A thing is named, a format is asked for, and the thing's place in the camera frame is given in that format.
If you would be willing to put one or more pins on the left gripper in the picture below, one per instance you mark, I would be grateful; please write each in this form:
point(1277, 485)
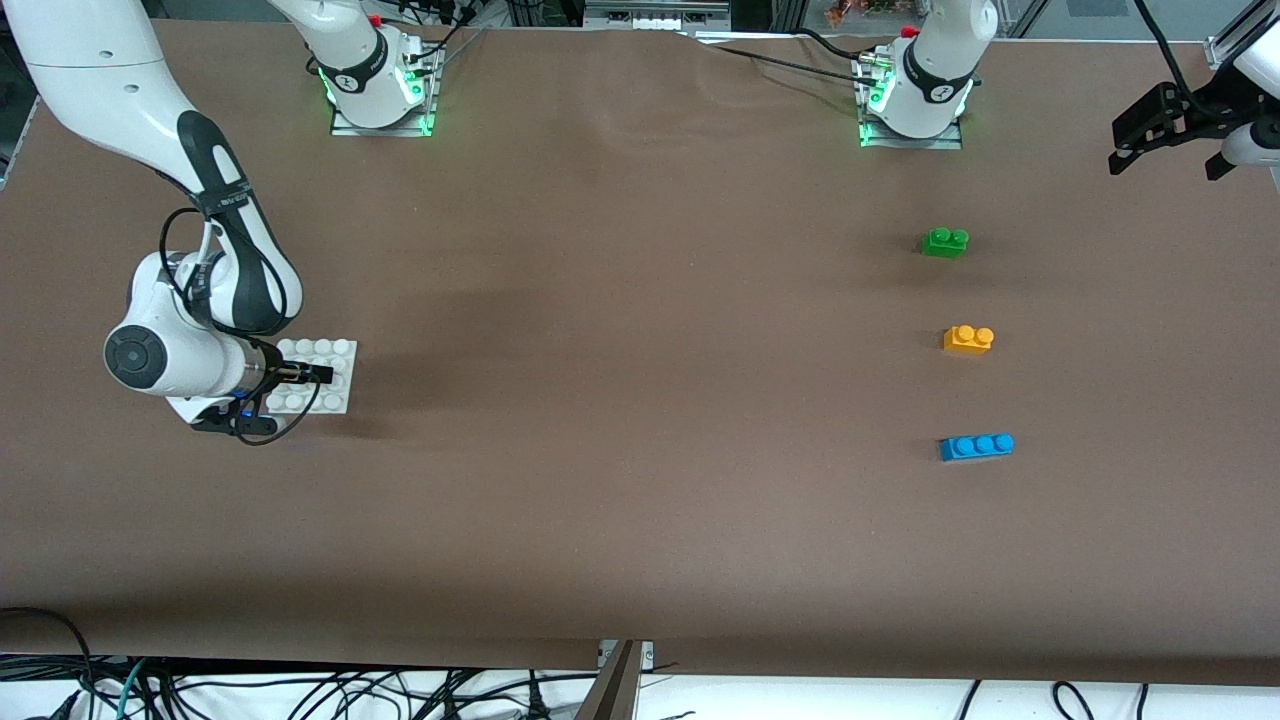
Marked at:
point(1198, 107)

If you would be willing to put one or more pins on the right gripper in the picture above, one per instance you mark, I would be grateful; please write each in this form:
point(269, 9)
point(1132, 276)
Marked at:
point(285, 373)

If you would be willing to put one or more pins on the white studded base plate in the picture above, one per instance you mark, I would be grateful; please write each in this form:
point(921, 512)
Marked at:
point(338, 400)

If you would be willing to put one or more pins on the yellow two-stud block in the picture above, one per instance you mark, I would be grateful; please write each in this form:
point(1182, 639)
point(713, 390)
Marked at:
point(965, 343)

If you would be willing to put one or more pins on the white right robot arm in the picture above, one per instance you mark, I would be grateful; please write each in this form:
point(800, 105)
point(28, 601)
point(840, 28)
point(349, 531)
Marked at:
point(100, 90)

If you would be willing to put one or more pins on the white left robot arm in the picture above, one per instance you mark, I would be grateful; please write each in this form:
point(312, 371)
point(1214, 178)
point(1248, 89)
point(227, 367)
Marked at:
point(935, 70)

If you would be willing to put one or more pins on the green two-stud block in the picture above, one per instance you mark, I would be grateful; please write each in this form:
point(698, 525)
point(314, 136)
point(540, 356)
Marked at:
point(943, 245)

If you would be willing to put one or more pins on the blue three-stud block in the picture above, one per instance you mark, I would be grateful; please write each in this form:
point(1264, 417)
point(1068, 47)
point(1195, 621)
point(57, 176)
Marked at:
point(975, 448)

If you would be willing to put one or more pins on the brown table cover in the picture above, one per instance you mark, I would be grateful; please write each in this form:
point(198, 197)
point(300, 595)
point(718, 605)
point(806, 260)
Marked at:
point(640, 520)

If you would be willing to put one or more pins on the dark metal beam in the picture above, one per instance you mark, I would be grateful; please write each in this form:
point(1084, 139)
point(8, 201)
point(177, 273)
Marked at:
point(610, 695)

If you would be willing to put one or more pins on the white terminal strip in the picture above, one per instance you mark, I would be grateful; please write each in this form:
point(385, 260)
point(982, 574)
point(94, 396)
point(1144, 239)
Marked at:
point(650, 20)

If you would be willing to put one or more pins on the aluminium frame rail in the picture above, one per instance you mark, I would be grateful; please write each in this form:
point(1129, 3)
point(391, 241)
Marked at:
point(10, 165)
point(1235, 45)

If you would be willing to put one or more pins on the silver metal bracket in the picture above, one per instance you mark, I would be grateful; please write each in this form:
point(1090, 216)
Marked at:
point(645, 655)

